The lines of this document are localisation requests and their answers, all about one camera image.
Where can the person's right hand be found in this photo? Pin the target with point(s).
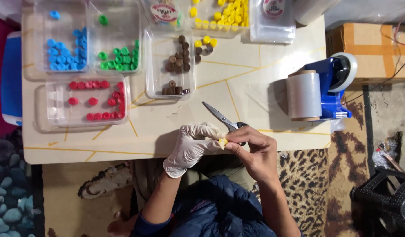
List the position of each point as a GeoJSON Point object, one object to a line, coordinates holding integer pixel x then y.
{"type": "Point", "coordinates": [260, 154]}

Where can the person's left hand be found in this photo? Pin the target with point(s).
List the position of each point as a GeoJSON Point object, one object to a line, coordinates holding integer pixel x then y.
{"type": "Point", "coordinates": [186, 148]}

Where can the small yellow cap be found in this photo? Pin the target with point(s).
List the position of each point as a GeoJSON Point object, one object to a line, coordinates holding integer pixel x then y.
{"type": "Point", "coordinates": [223, 142]}

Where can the leopard print rug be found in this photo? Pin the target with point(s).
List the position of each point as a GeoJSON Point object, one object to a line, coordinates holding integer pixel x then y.
{"type": "Point", "coordinates": [308, 191]}

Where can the navy puffer jacket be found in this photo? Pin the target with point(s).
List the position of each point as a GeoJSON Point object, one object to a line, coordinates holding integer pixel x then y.
{"type": "Point", "coordinates": [215, 210]}

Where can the clear film roll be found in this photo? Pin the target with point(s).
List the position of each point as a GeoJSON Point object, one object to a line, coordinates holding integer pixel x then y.
{"type": "Point", "coordinates": [303, 95]}

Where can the group of brown caps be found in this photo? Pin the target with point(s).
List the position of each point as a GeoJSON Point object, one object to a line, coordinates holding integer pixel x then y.
{"type": "Point", "coordinates": [178, 62]}

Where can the group of red caps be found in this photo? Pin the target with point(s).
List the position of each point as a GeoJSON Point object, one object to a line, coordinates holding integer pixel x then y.
{"type": "Point", "coordinates": [105, 116]}

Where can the clear tray holding brown caps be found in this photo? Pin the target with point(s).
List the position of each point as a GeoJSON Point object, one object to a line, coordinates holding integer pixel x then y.
{"type": "Point", "coordinates": [156, 65]}

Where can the blue tape dispenser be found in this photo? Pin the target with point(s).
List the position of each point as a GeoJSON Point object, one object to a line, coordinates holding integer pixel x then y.
{"type": "Point", "coordinates": [324, 82]}

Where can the person's foot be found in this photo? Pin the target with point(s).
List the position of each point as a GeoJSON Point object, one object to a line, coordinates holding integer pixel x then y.
{"type": "Point", "coordinates": [120, 227]}

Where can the loose yellow cap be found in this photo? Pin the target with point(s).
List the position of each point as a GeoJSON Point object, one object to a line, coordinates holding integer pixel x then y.
{"type": "Point", "coordinates": [213, 42]}
{"type": "Point", "coordinates": [198, 43]}
{"type": "Point", "coordinates": [206, 40]}

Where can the group of green caps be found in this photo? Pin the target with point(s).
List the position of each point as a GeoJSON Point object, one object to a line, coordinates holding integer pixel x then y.
{"type": "Point", "coordinates": [123, 61]}

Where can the clear tray holding yellow caps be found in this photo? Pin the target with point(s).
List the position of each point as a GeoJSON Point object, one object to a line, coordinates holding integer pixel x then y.
{"type": "Point", "coordinates": [202, 31]}

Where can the crumpled clear wrapper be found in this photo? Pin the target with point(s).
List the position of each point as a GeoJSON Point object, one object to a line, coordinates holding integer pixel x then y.
{"type": "Point", "coordinates": [385, 153]}

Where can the beige rug with brown pattern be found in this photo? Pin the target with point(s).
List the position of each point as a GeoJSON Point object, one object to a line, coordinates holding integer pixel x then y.
{"type": "Point", "coordinates": [74, 204]}

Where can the white tape roll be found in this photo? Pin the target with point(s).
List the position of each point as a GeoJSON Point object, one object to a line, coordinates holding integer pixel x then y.
{"type": "Point", "coordinates": [352, 65]}

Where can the stack of clear labelled bags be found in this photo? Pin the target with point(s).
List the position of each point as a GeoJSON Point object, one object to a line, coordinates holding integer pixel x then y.
{"type": "Point", "coordinates": [273, 24]}

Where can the clear tray holding red caps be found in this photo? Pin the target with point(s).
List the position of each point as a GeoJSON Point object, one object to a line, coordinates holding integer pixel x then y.
{"type": "Point", "coordinates": [57, 112]}

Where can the clear tray holding green caps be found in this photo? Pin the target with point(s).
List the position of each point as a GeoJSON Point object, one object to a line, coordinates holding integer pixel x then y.
{"type": "Point", "coordinates": [116, 33]}

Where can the black plastic stool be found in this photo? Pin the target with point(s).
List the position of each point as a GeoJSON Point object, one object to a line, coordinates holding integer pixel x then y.
{"type": "Point", "coordinates": [387, 204]}

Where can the clear container with red label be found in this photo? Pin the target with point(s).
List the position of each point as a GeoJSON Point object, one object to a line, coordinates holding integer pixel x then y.
{"type": "Point", "coordinates": [164, 12]}

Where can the heap of yellow caps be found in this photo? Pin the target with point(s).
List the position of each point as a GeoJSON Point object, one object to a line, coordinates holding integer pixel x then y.
{"type": "Point", "coordinates": [232, 14]}

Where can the taped cardboard box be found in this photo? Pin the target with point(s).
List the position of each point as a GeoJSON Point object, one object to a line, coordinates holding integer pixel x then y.
{"type": "Point", "coordinates": [364, 49]}

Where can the group of blue caps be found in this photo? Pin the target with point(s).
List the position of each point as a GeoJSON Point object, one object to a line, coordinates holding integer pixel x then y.
{"type": "Point", "coordinates": [62, 59]}

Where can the large white roll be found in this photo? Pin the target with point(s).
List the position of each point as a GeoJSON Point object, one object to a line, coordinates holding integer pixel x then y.
{"type": "Point", "coordinates": [313, 11]}

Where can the clear tray holding blue caps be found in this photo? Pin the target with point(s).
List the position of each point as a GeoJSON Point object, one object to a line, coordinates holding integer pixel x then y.
{"type": "Point", "coordinates": [41, 39]}

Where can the pebble pattern mat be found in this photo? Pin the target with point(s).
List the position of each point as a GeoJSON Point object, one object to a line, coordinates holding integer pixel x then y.
{"type": "Point", "coordinates": [8, 197]}

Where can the blue and white container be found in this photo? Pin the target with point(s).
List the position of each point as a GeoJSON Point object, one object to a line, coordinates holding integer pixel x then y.
{"type": "Point", "coordinates": [11, 79]}

